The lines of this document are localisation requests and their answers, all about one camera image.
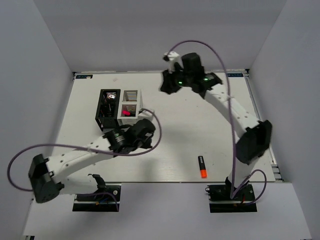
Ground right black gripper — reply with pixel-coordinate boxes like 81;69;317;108
159;64;193;95

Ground pink capped black highlighter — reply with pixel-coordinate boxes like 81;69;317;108
122;110;131;116

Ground black handled scissors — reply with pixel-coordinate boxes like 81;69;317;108
100;101;116;118

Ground orange capped black highlighter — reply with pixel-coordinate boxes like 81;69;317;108
198;155;208;179

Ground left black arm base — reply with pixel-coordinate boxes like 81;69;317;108
72;183;122;213

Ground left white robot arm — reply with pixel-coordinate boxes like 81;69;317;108
28;119;156;204

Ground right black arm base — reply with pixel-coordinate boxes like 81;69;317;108
205;184;258;213

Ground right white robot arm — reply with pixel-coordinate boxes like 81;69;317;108
160;51;272;200

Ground black pen holder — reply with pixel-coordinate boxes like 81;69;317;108
95;89;121;132

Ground white pen holder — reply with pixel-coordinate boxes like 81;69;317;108
117;89;143;126

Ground right blue table label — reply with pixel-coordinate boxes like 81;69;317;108
227;73;244;78

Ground blue table label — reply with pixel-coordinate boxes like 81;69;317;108
227;73;244;78
75;74;93;79

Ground left blue table label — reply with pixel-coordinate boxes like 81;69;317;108
75;74;93;79

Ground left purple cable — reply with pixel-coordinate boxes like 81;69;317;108
7;107;163;192

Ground purple cable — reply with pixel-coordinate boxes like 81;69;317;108
7;107;163;192
166;40;268;206

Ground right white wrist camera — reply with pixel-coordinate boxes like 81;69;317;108
162;51;181;73

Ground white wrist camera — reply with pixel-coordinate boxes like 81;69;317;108
137;109;155;122
162;51;181;73

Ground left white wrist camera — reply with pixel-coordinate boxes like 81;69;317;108
137;109;155;122

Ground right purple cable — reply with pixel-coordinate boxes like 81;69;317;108
166;40;268;206

